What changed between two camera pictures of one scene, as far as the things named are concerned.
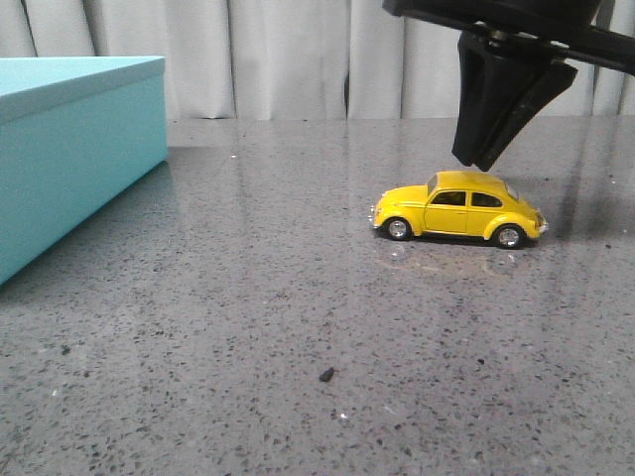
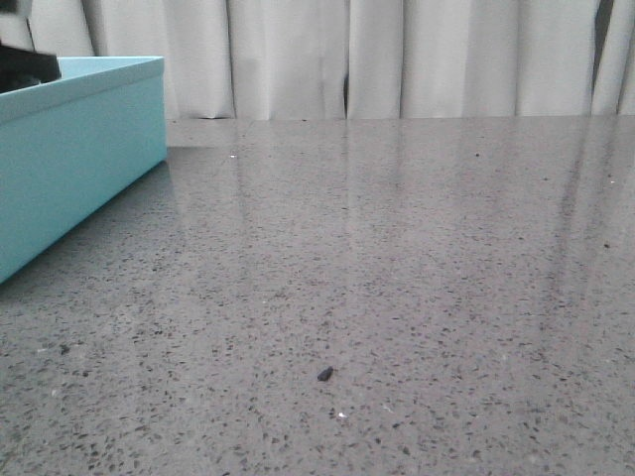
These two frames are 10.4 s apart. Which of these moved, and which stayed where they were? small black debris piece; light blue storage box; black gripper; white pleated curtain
Moved: black gripper
Stayed: small black debris piece; white pleated curtain; light blue storage box
